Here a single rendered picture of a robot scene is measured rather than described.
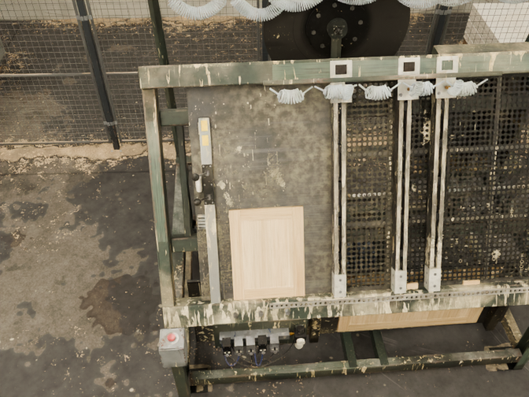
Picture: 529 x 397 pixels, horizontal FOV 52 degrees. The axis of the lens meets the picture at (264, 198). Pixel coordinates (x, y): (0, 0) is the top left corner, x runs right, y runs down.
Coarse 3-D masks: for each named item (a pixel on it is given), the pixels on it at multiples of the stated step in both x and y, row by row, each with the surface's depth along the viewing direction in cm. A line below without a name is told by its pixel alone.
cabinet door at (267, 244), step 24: (240, 216) 268; (264, 216) 269; (288, 216) 270; (240, 240) 272; (264, 240) 273; (288, 240) 274; (240, 264) 275; (264, 264) 276; (288, 264) 277; (240, 288) 278; (264, 288) 279; (288, 288) 280
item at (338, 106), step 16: (336, 64) 244; (336, 112) 253; (336, 128) 255; (336, 144) 257; (336, 160) 259; (336, 176) 261; (336, 192) 263; (336, 208) 265; (336, 224) 267; (336, 240) 269; (336, 256) 272; (336, 272) 274; (336, 288) 276
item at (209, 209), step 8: (200, 120) 253; (208, 120) 253; (200, 128) 254; (208, 128) 254; (200, 136) 255; (200, 144) 256; (208, 152) 257; (208, 160) 258; (208, 208) 264; (208, 216) 265; (208, 224) 266; (208, 232) 267; (208, 240) 268; (216, 240) 269; (208, 248) 269; (216, 248) 270; (208, 256) 270; (216, 256) 271; (216, 264) 272; (216, 272) 273; (216, 280) 274; (216, 288) 275; (216, 296) 276
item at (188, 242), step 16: (464, 96) 269; (480, 96) 267; (160, 112) 259; (176, 112) 259; (368, 112) 265; (384, 112) 266; (448, 112) 268; (464, 112) 269; (176, 128) 263; (448, 128) 272; (448, 144) 274; (448, 224) 282; (496, 224) 285; (528, 224) 286; (176, 240) 275; (192, 240) 276
